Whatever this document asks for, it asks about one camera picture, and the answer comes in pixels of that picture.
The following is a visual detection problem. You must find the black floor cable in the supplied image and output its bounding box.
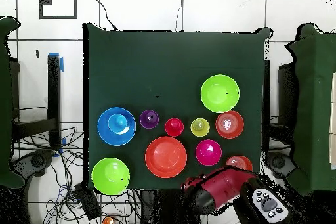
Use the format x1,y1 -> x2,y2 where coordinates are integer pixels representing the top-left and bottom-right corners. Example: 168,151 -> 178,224
92,0 -> 118,31

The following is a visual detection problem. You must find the gray chair base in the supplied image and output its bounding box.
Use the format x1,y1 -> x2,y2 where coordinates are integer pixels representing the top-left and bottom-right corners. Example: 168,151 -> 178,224
264,151 -> 296,180

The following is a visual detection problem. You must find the small orange bowl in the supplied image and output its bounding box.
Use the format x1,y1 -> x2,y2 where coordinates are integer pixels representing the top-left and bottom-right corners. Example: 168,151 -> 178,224
224,154 -> 254,172
215,110 -> 245,140

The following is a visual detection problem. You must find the pink bowl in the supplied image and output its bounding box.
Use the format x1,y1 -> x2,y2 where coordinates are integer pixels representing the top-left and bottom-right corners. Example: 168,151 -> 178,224
194,139 -> 223,167

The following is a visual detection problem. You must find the green covered side table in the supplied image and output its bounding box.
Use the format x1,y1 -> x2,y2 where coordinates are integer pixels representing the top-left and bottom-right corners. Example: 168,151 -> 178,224
0,15 -> 26,189
285,23 -> 336,196

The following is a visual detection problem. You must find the large orange bowl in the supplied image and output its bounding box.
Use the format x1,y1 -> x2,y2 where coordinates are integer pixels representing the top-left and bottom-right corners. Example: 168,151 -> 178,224
144,136 -> 188,179

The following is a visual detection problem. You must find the thin floor cable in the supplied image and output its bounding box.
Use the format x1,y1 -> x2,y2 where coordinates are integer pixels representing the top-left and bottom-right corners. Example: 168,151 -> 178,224
175,0 -> 184,32

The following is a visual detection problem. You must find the purple cup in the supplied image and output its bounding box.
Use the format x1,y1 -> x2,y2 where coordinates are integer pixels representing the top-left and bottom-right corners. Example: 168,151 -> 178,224
139,109 -> 160,130

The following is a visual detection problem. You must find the blue bowl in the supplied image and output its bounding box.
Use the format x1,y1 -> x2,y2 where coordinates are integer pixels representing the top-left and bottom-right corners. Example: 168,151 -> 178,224
97,106 -> 137,146

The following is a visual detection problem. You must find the bundle of floor cables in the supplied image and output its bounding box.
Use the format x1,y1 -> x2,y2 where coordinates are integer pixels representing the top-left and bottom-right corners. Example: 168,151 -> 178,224
12,126 -> 142,224

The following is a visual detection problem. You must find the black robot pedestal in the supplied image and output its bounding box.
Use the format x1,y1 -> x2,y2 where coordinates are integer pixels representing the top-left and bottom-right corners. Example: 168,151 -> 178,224
140,189 -> 195,224

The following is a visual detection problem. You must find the dark green table cloth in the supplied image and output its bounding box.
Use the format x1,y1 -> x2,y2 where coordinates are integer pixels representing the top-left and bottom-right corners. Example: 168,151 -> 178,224
83,22 -> 271,192

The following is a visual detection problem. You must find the blue cup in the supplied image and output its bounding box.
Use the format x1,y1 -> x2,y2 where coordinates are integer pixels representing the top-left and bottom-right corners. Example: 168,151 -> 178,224
108,113 -> 129,133

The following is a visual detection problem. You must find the red cup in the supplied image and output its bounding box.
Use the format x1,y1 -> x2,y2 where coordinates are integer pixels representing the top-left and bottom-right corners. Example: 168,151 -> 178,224
164,117 -> 185,137

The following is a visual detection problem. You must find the green bowl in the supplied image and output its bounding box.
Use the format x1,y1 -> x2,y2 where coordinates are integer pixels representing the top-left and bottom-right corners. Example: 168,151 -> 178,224
200,74 -> 240,114
91,157 -> 131,196

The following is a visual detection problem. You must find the yellow cup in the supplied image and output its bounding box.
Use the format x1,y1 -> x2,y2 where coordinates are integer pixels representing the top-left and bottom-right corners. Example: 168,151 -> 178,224
190,118 -> 211,137

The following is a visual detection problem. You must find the black stool frame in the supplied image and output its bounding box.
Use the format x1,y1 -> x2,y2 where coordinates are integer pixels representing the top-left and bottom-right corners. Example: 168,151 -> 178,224
10,53 -> 62,151

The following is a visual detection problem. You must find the black chair base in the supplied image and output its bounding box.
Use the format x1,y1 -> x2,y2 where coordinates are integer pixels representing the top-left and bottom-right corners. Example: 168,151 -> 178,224
10,149 -> 56,179

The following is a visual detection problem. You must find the black power box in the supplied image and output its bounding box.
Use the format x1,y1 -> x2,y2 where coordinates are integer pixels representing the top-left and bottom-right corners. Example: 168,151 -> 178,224
73,182 -> 102,221

